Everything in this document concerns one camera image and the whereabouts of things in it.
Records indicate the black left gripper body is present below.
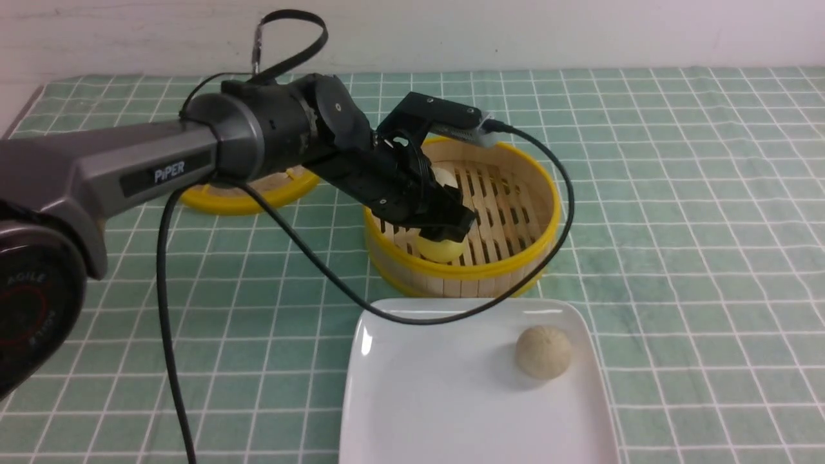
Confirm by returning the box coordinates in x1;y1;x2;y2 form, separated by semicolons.
303;139;440;223

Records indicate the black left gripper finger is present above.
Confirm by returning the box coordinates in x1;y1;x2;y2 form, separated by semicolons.
419;187;476;243

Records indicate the yellow steamed bun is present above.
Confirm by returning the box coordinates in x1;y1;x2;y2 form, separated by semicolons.
415;235;467;264

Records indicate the beige bun back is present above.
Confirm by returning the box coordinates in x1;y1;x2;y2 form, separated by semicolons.
431;166;460;190

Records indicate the beige bun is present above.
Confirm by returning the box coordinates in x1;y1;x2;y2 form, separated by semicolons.
431;166;460;190
515;325;574;381

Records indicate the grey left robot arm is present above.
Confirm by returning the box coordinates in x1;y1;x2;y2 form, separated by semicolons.
1;74;480;397

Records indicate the white square plate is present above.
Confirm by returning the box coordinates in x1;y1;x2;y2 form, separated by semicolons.
338;298;621;463

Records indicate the yellow bamboo steamer basket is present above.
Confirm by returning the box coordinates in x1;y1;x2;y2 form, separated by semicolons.
364;137;561;298

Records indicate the yellow bamboo steamer lid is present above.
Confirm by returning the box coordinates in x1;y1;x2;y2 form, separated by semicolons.
179;166;321;216

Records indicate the green checkered tablecloth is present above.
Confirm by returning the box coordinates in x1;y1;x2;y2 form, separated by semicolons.
2;68;824;463

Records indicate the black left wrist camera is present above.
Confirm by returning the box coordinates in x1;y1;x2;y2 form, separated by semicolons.
376;92;498;148

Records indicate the black left camera cable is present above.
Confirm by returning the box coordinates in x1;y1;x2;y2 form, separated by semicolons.
156;9;576;464

